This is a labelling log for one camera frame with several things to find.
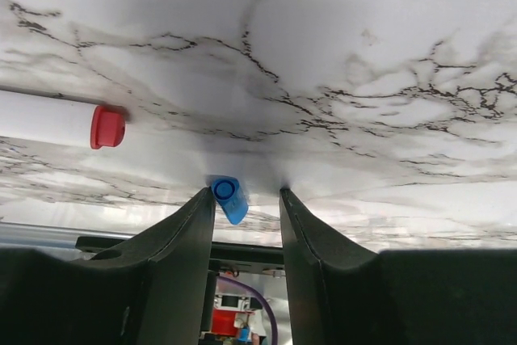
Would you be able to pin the small blue marker cap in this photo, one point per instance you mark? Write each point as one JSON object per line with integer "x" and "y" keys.
{"x": 229, "y": 195}

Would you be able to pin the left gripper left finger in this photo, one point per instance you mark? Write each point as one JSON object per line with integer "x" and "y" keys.
{"x": 146, "y": 290}

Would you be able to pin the white red marker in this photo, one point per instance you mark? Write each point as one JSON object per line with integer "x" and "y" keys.
{"x": 59, "y": 121}

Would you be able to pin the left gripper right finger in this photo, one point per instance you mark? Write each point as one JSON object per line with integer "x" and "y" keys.
{"x": 340, "y": 292}

